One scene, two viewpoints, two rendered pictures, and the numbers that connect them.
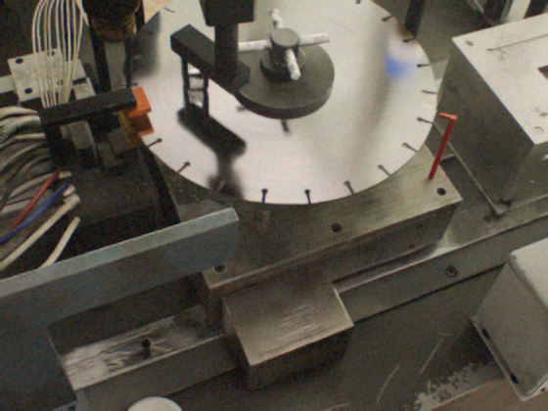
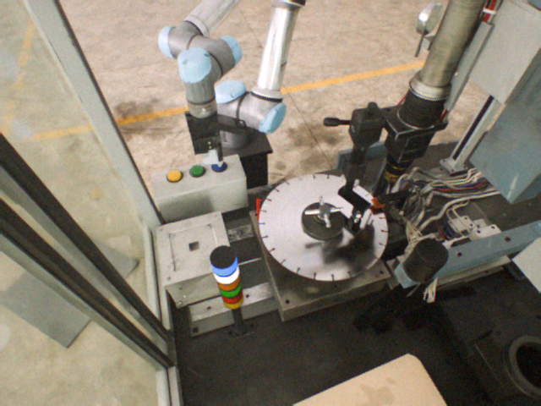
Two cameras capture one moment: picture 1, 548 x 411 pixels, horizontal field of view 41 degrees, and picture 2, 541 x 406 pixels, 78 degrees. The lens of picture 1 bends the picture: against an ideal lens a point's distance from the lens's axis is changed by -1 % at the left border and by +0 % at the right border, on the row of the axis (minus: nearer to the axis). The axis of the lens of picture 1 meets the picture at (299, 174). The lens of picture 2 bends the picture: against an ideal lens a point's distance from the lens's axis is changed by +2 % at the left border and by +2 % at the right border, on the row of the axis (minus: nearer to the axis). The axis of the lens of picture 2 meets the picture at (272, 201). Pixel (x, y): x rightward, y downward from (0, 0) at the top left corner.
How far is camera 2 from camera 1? 1.06 m
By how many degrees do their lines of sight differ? 74
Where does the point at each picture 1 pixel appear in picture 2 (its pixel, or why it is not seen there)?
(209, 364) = not seen: hidden behind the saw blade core
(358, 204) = not seen: hidden behind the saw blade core
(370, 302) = not seen: hidden behind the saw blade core
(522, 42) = (199, 264)
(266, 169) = (327, 184)
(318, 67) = (308, 218)
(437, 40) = (214, 348)
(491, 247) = (232, 227)
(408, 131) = (275, 195)
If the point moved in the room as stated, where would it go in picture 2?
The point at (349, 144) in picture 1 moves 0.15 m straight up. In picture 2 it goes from (297, 192) to (302, 152)
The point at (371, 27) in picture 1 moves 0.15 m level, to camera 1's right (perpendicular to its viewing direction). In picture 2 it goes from (281, 244) to (222, 233)
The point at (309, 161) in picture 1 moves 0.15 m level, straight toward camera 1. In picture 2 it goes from (313, 186) to (321, 150)
